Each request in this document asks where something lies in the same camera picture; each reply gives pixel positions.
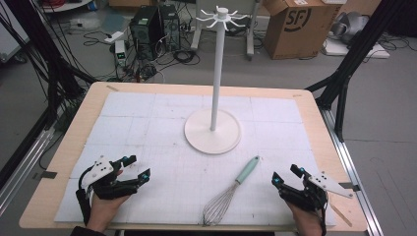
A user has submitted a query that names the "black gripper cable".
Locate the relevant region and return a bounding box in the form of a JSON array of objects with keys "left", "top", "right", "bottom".
[
  {"left": 315, "top": 192, "right": 329, "bottom": 236},
  {"left": 75, "top": 166, "right": 93, "bottom": 227}
]

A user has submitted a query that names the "white grid mat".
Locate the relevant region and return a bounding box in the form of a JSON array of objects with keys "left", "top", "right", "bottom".
[{"left": 53, "top": 90, "right": 337, "bottom": 228}]

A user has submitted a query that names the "white power supply unit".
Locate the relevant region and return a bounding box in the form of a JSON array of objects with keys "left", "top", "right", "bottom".
[{"left": 114, "top": 39, "right": 128, "bottom": 68}]

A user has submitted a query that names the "grey tape strip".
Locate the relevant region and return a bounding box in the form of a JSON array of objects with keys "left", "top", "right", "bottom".
[{"left": 338, "top": 181, "right": 362, "bottom": 193}]

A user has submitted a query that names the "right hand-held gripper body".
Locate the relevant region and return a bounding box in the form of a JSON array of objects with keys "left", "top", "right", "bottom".
[{"left": 280, "top": 171, "right": 355, "bottom": 213}]

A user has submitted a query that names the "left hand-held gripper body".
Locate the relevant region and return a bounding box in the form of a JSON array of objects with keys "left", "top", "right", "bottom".
[{"left": 80, "top": 154, "right": 141, "bottom": 201}]

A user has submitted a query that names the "slim black computer tower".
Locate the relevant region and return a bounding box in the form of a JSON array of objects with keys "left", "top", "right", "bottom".
[{"left": 158, "top": 4, "right": 182, "bottom": 52}]

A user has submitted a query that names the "white power strip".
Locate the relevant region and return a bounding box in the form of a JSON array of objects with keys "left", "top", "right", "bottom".
[{"left": 103, "top": 30, "right": 125, "bottom": 44}]

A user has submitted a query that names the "thin wooden stick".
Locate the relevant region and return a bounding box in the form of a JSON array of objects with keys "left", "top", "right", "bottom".
[{"left": 328, "top": 203, "right": 354, "bottom": 228}]

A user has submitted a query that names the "grey stand leg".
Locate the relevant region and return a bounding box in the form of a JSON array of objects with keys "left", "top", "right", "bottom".
[
  {"left": 190, "top": 0, "right": 211, "bottom": 52},
  {"left": 245, "top": 0, "right": 263, "bottom": 62}
]

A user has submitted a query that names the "black floor cable coil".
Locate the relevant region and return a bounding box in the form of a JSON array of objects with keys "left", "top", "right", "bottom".
[{"left": 172, "top": 48, "right": 202, "bottom": 66}]

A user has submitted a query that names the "grey rounded device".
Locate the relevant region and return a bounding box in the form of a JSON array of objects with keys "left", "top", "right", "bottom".
[{"left": 329, "top": 11, "right": 371, "bottom": 45}]

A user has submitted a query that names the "aluminium rail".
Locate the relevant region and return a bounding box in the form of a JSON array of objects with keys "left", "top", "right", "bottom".
[
  {"left": 319, "top": 107, "right": 384, "bottom": 236},
  {"left": 0, "top": 126, "right": 57, "bottom": 215}
]

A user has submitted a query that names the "person's right hand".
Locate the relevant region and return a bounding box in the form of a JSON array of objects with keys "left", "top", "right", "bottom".
[{"left": 286, "top": 201, "right": 325, "bottom": 236}]

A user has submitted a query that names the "large black computer tower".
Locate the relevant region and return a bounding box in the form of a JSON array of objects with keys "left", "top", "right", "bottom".
[{"left": 129, "top": 5, "right": 165, "bottom": 62}]

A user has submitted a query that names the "person's left hand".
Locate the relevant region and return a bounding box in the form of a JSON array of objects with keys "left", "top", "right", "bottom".
[{"left": 86, "top": 192, "right": 132, "bottom": 233}]

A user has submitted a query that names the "brown cardboard box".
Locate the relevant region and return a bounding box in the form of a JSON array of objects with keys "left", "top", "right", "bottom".
[{"left": 263, "top": 0, "right": 344, "bottom": 61}]

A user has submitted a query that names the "white hook stand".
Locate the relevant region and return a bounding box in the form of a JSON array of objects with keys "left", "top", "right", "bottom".
[{"left": 183, "top": 5, "right": 250, "bottom": 155}]

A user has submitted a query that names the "metal whisk with green handle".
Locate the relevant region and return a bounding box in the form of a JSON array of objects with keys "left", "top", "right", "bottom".
[{"left": 202, "top": 155, "right": 261, "bottom": 227}]

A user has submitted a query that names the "black frame strut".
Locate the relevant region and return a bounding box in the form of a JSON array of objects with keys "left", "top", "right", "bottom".
[
  {"left": 2, "top": 0, "right": 98, "bottom": 131},
  {"left": 305, "top": 0, "right": 409, "bottom": 144}
]

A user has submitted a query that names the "white flat board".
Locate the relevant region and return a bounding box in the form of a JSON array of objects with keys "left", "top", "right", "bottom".
[{"left": 322, "top": 36, "right": 391, "bottom": 60}]

